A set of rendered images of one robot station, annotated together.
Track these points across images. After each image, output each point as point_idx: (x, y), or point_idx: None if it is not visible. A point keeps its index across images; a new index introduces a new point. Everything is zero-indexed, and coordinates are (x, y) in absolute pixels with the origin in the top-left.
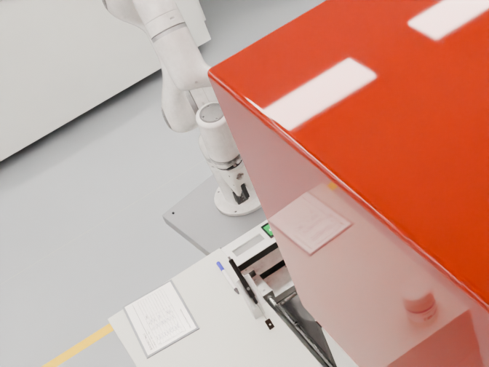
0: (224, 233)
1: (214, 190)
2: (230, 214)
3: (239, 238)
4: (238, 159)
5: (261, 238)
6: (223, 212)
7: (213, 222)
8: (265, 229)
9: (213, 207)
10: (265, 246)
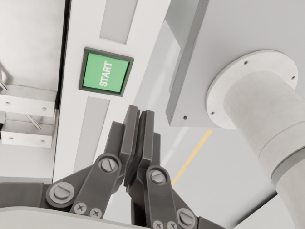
0: (245, 17)
1: (302, 76)
2: (253, 54)
3: (162, 6)
4: None
5: (111, 35)
6: (268, 52)
7: (278, 27)
8: (120, 60)
9: (291, 52)
10: (75, 19)
